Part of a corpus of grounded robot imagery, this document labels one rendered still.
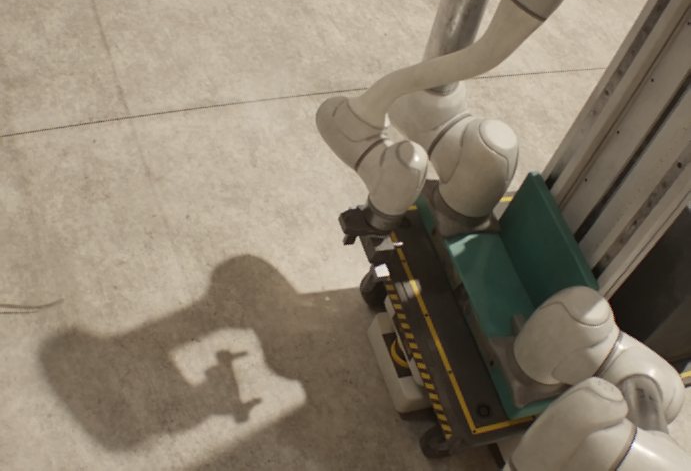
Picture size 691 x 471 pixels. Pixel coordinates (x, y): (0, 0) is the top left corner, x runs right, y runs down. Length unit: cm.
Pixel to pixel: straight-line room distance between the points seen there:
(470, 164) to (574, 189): 26
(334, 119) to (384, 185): 18
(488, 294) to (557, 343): 33
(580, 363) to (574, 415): 59
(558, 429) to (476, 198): 93
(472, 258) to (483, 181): 20
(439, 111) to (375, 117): 25
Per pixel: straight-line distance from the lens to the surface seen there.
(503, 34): 174
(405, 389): 226
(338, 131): 191
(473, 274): 215
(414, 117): 213
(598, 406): 130
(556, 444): 131
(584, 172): 209
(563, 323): 185
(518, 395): 199
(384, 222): 193
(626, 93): 192
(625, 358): 188
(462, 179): 210
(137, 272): 243
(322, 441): 227
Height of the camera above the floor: 199
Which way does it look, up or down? 48 degrees down
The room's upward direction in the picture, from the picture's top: 24 degrees clockwise
